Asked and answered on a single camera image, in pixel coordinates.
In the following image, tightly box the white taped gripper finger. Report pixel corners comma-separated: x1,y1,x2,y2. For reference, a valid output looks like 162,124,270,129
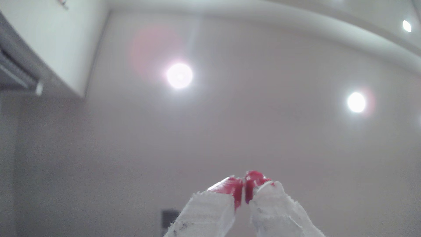
163,176,244,237
244,171,326,237

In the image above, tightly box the white air conditioner unit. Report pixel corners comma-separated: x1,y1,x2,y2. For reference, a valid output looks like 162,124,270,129
0,0,111,99

